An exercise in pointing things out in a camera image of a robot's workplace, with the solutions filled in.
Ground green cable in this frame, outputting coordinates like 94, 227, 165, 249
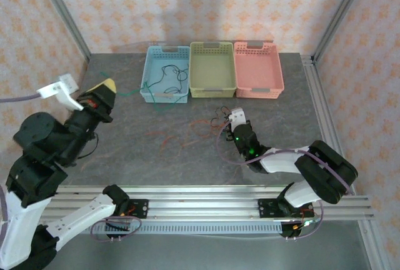
99, 71, 179, 111

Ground blue plastic basket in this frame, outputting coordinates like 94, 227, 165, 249
140, 46, 192, 104

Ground pink plastic basket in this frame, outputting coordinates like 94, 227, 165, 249
233, 41, 286, 101

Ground pale green plastic basket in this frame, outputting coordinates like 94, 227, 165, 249
189, 41, 237, 99

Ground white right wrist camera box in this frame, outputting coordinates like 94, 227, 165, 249
227, 107, 248, 126

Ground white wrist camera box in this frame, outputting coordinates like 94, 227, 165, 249
227, 107, 248, 126
36, 74, 85, 112

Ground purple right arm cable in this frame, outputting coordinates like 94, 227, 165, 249
217, 122, 353, 196

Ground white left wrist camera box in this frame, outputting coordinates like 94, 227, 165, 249
36, 74, 85, 112

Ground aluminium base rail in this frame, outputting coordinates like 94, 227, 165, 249
40, 184, 373, 221

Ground aluminium frame post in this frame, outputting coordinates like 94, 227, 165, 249
312, 0, 373, 62
33, 0, 92, 62

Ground aluminium side rail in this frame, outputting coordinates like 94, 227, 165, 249
301, 53, 340, 151

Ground grey slotted cable duct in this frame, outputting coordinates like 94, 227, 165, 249
90, 222, 284, 236

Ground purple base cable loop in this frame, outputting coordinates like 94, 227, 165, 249
89, 216, 142, 243
286, 210, 326, 242

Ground aluminium frame leg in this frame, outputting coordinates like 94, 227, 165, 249
356, 219, 387, 270

